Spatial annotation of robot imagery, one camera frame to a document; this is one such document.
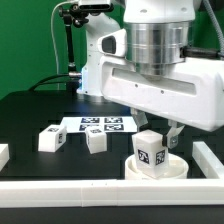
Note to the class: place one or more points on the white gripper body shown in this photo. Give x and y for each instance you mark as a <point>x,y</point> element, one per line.
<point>191,92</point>

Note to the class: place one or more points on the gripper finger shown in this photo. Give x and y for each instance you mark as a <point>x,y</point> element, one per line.
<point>139,118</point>
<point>170,140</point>

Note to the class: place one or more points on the white round stool seat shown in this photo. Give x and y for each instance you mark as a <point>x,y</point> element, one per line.
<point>178,169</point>

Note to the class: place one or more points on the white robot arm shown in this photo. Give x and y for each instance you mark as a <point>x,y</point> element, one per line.
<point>149,66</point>

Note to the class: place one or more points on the white marker sheet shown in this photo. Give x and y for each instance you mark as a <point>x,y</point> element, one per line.
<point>108,123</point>

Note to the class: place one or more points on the white U-shaped fence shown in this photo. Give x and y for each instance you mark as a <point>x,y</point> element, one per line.
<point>87,193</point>

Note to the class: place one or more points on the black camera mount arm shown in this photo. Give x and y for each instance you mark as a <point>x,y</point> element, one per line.
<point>72,17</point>

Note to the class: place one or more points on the black rear camera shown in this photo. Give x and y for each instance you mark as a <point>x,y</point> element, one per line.
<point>95,5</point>

